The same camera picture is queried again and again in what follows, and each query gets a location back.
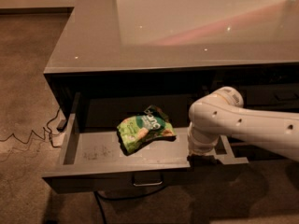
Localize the dark grey drawer cabinet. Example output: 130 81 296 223
42 0 299 163

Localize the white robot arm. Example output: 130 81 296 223
188 87 299 161

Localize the thin black zigzag cable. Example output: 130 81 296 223
0 108 64 150

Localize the green snack bag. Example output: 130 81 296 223
117 105 177 156

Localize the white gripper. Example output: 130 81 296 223
188 123 220 156

